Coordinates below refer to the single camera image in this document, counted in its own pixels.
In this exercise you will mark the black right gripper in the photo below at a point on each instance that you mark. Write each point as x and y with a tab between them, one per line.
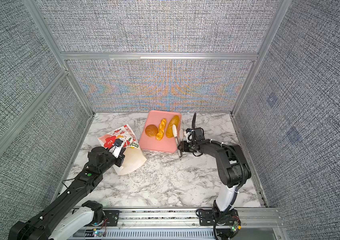
184	147

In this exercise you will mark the yellow twisted fake bread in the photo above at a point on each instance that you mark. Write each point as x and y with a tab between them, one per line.
161	129

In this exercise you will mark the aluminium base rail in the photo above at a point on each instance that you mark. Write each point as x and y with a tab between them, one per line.
63	225

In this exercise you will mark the metal tongs with white tips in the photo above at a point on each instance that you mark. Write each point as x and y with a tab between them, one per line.
176	136

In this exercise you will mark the white floral paper bag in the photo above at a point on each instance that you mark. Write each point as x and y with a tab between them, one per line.
134	158

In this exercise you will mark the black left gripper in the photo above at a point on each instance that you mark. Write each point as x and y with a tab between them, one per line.
121	158

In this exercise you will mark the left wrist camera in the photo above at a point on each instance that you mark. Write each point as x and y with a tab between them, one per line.
117	147

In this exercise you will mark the round brown fake bun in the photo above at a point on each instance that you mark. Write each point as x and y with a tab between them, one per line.
151	130

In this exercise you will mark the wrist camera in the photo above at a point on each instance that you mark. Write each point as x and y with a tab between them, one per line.
117	147
188	135

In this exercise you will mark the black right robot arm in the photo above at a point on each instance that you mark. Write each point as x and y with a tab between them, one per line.
233	171

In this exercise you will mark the pink plastic tray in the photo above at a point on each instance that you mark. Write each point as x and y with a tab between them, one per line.
167	144

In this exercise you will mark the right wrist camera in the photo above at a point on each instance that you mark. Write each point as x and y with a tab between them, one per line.
188	135

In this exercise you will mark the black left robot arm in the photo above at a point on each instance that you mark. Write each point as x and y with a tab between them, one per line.
64	201

